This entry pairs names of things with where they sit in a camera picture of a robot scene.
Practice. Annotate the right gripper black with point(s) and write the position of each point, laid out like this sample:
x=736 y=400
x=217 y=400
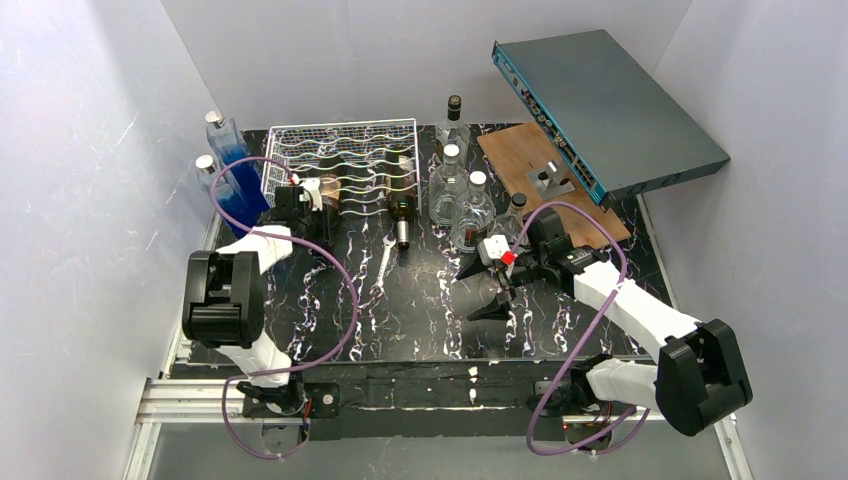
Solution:
x=505 y=275

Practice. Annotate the clear blue-tinted bottle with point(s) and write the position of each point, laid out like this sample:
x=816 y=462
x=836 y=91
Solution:
x=229 y=194

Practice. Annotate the dark wine bottle silver cap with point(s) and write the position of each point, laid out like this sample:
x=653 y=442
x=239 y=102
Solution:
x=331 y=171

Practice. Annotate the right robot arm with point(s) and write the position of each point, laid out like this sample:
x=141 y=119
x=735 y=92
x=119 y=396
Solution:
x=697 y=376

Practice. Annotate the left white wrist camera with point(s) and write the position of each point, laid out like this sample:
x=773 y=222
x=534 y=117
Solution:
x=308 y=190

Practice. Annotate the square bottle dark label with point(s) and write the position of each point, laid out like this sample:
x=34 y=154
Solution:
x=453 y=130

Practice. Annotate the metal bracket on board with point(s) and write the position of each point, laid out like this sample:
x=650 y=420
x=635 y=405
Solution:
x=552 y=180

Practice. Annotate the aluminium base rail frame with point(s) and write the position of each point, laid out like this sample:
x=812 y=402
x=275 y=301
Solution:
x=199 y=401

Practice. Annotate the white wire wine rack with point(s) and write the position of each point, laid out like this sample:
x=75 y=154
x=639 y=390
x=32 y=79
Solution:
x=298 y=149

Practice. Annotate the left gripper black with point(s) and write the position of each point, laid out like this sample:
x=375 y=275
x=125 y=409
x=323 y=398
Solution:
x=313 y=213

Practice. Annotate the clear bottle copper neck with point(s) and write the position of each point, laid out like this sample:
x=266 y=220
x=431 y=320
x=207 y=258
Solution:
x=509 y=223

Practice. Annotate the wooden board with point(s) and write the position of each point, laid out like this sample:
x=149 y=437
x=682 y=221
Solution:
x=516 y=151

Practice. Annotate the large clear round bottle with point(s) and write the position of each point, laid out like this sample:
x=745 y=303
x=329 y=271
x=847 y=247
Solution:
x=473 y=214

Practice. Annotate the teal network switch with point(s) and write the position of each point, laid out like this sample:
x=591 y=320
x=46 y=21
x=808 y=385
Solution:
x=615 y=128

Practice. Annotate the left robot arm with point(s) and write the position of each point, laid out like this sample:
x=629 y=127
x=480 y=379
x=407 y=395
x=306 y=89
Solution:
x=225 y=294

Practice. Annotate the clear bottle white cap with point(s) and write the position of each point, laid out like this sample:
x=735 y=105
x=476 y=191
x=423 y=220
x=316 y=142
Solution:
x=446 y=183

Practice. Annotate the silver wrench left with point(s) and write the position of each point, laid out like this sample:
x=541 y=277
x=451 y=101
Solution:
x=388 y=246

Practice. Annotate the blue square bottle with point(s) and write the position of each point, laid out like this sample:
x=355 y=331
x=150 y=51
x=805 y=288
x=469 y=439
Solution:
x=228 y=144

